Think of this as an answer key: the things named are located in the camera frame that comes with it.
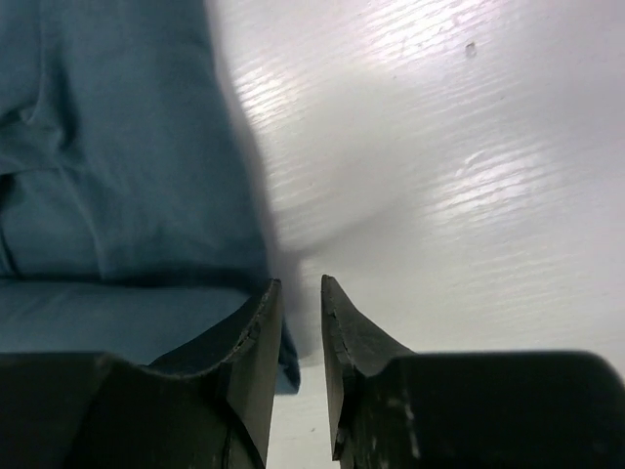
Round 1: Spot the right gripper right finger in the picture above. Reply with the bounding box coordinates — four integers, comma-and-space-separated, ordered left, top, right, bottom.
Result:
320, 275, 414, 462

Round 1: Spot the dark blue-grey t shirt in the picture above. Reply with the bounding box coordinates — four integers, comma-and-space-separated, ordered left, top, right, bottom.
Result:
0, 0, 303, 397

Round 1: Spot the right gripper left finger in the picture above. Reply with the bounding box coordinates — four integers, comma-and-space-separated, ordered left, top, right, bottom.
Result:
148, 279, 282, 468

